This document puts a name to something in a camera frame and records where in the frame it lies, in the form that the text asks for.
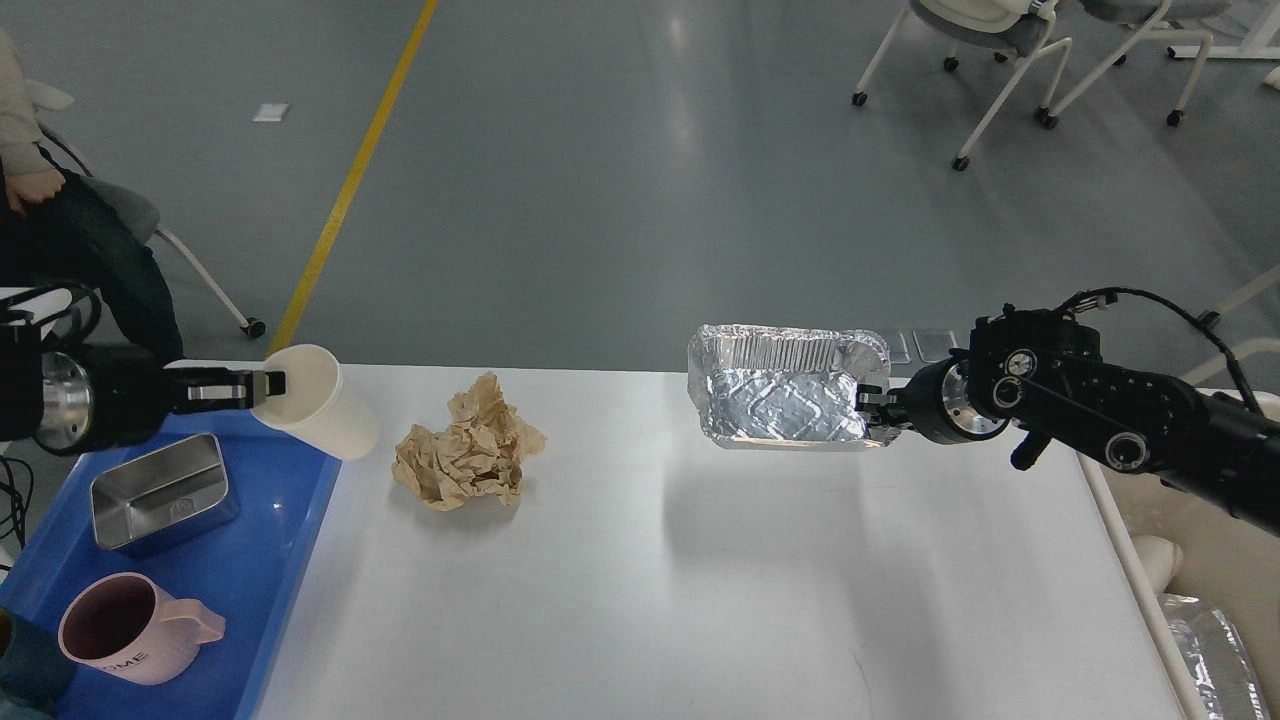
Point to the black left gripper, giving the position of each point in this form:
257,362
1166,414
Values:
107,396

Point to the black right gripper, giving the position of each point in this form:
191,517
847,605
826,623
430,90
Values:
934,403

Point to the stainless steel rectangular tray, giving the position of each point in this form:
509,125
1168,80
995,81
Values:
164,498

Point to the aluminium foil tray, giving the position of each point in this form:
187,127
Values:
756,386

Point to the cream paper cup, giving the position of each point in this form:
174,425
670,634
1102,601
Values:
319,406

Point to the pink mug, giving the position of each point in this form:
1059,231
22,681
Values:
127,626

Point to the brown paper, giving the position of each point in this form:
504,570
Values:
481,452

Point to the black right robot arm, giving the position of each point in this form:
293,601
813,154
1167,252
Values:
1042,370

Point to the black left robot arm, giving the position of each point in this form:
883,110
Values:
55,317

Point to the person's hand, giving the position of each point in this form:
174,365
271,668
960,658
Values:
32,189

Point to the floor outlet plate left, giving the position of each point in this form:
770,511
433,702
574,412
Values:
898,346

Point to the floor outlet plate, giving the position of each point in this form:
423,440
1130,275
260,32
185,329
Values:
935,345
898,346

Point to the floor outlet plate right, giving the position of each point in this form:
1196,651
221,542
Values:
935,345

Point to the grey office chair left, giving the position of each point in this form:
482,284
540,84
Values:
144,220

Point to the blue plastic tray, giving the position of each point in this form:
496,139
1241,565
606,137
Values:
248,570

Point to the person in beige sweater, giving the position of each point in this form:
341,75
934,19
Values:
77,236

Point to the beige plastic bin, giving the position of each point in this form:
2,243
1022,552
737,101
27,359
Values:
1225,561

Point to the white chair top right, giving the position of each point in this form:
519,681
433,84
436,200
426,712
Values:
1021,31

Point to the white chair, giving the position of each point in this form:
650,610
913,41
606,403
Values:
1021,31
1145,22

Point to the white chair leg right edge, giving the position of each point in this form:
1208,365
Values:
1212,316

